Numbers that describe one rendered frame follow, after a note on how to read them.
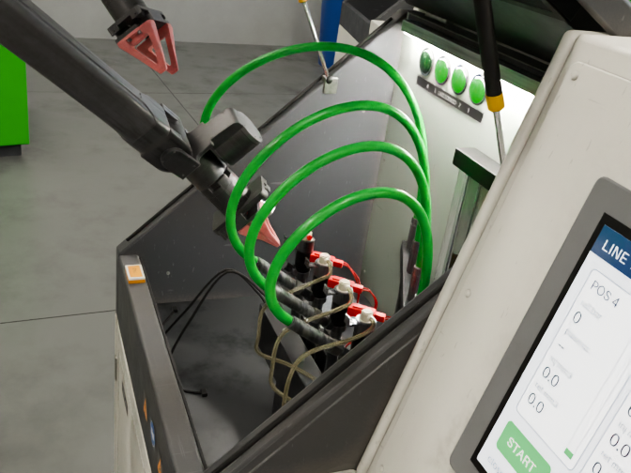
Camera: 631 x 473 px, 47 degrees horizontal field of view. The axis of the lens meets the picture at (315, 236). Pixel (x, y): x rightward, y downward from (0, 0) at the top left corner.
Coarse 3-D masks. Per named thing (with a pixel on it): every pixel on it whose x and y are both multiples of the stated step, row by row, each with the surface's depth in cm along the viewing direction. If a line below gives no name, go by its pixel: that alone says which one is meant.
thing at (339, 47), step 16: (288, 48) 111; (304, 48) 111; (320, 48) 111; (336, 48) 111; (352, 48) 111; (256, 64) 112; (384, 64) 112; (224, 80) 114; (400, 80) 113; (208, 112) 116; (416, 112) 115; (416, 224) 123
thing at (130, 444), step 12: (120, 336) 145; (120, 348) 145; (120, 360) 146; (120, 372) 147; (120, 384) 148; (120, 396) 149; (132, 396) 130; (120, 408) 150; (132, 408) 131; (120, 420) 151; (132, 420) 131; (120, 432) 152; (132, 432) 132; (120, 444) 153; (132, 444) 133; (144, 444) 119; (120, 456) 155; (132, 456) 134; (144, 456) 119; (120, 468) 156; (132, 468) 135; (144, 468) 121
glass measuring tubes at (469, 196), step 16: (464, 160) 117; (480, 160) 114; (464, 176) 119; (480, 176) 113; (464, 192) 120; (480, 192) 118; (464, 208) 118; (480, 208) 114; (448, 224) 123; (464, 224) 119; (448, 240) 124; (464, 240) 120; (448, 256) 125
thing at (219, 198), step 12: (228, 168) 109; (228, 180) 108; (264, 180) 113; (204, 192) 109; (216, 192) 108; (228, 192) 108; (252, 192) 111; (264, 192) 109; (216, 204) 109; (240, 204) 109; (252, 204) 109; (216, 216) 114; (216, 228) 110
